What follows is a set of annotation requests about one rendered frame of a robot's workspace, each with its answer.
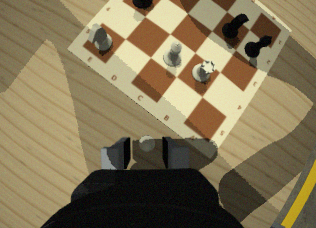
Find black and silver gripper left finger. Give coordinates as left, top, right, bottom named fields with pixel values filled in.
left=100, top=137, right=131, bottom=170

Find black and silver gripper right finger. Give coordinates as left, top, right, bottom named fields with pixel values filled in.
left=162, top=137, right=189, bottom=169

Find chessboard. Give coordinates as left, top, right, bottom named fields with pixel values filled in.
left=68, top=0, right=292, bottom=159

